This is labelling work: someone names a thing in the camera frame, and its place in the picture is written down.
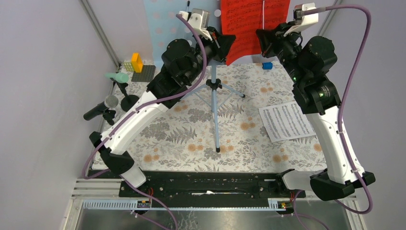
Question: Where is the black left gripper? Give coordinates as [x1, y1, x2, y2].
[184, 27, 237, 85]

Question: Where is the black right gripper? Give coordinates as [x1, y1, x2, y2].
[255, 21, 305, 85]

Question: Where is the red sheet music page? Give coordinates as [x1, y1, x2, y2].
[220, 0, 290, 65]

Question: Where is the light blue music stand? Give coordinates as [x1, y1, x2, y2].
[143, 0, 293, 154]

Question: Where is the white sheet music page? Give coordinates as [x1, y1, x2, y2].
[259, 102, 316, 142]

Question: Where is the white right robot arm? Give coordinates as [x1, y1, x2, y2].
[256, 23, 376, 201]

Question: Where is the blue toy brick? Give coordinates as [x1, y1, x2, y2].
[262, 62, 273, 70]

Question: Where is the floral patterned table mat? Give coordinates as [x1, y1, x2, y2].
[92, 59, 330, 174]

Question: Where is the dark grey brick baseplate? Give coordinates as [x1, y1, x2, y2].
[131, 65, 156, 82]

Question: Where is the orange toy brick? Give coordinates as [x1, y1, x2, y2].
[131, 53, 144, 73]

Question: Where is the pale green toy brick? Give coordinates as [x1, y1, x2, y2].
[123, 62, 135, 72]

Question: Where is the mint green microphone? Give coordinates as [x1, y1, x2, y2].
[104, 72, 129, 83]

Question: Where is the black far microphone stand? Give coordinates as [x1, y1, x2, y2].
[113, 80, 139, 112]

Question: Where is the black microphone stand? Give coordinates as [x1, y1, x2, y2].
[113, 80, 139, 112]
[102, 109, 116, 126]

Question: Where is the black silver microphone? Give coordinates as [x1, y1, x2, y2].
[83, 95, 119, 121]

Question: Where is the black near microphone stand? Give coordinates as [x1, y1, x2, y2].
[102, 109, 116, 126]

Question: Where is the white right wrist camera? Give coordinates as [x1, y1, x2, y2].
[283, 3, 319, 37]

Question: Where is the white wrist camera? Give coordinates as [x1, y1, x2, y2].
[283, 3, 319, 37]
[179, 8, 213, 41]

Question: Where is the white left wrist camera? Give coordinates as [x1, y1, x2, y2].
[179, 8, 213, 41]

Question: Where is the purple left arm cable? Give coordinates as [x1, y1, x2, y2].
[81, 13, 208, 230]

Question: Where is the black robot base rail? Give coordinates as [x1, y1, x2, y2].
[138, 171, 297, 208]

